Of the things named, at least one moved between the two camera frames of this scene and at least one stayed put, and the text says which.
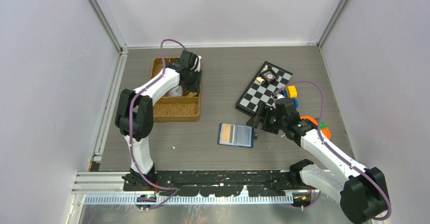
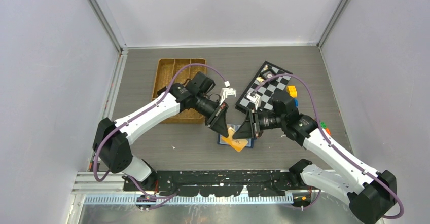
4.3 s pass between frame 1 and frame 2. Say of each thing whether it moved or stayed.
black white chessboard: stayed
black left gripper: moved
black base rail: stayed
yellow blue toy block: stayed
